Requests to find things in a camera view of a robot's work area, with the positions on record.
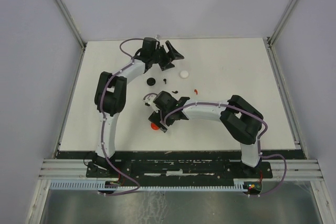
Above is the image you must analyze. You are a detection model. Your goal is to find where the orange charging case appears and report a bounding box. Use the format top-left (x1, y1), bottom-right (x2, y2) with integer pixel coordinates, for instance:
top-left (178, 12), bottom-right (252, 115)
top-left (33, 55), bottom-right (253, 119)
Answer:
top-left (151, 123), bottom-right (160, 131)

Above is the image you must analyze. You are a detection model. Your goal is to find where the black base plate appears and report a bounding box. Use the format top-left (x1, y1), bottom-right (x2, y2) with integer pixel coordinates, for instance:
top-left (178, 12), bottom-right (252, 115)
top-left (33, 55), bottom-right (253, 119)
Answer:
top-left (83, 151), bottom-right (273, 187)

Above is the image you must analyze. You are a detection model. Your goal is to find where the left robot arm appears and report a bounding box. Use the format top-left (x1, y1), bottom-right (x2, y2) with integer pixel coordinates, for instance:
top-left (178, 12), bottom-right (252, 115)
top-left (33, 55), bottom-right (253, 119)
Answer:
top-left (92, 37), bottom-right (184, 177)

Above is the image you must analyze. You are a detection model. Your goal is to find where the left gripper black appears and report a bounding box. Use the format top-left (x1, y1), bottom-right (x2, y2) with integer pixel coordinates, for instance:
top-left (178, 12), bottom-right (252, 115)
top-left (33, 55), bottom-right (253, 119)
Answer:
top-left (151, 41), bottom-right (184, 71)

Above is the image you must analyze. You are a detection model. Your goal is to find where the aluminium frame post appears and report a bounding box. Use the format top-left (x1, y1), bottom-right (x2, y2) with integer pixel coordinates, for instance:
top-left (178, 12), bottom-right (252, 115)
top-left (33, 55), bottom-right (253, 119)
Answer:
top-left (267, 0), bottom-right (300, 48)
top-left (39, 0), bottom-right (87, 49)

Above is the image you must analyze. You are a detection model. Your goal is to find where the white charging case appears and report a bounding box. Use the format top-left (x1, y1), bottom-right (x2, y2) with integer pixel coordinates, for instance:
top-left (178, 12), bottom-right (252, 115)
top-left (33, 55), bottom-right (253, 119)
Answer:
top-left (180, 70), bottom-right (190, 79)

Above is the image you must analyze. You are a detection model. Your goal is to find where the aluminium front rail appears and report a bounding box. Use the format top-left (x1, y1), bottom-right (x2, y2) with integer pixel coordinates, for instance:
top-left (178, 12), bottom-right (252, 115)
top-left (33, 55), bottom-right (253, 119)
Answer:
top-left (38, 159), bottom-right (323, 182)

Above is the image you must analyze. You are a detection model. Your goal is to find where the right aluminium frame post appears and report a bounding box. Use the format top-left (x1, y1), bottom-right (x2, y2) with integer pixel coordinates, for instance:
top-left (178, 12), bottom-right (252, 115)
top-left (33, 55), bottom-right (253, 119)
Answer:
top-left (267, 0), bottom-right (300, 48)

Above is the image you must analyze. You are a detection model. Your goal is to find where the black charging case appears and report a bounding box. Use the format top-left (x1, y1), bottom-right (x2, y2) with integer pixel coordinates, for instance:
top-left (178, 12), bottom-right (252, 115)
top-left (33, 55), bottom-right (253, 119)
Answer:
top-left (146, 77), bottom-right (156, 87)

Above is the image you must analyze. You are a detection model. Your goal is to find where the left aluminium frame post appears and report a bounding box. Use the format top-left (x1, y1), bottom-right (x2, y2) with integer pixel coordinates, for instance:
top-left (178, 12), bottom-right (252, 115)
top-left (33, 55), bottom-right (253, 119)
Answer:
top-left (39, 0), bottom-right (87, 49)

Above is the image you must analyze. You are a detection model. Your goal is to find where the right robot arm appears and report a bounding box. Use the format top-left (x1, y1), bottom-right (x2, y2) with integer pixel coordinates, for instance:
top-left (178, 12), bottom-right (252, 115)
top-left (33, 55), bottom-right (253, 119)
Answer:
top-left (143, 91), bottom-right (268, 177)

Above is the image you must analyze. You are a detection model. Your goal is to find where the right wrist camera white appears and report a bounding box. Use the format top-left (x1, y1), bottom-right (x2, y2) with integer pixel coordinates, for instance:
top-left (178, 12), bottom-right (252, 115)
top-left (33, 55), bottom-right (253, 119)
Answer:
top-left (143, 93), bottom-right (157, 111)

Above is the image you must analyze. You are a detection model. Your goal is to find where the white slotted cable duct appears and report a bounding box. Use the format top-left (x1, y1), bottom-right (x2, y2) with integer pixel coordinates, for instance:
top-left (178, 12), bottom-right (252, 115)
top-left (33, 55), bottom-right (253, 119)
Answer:
top-left (49, 179), bottom-right (250, 191)

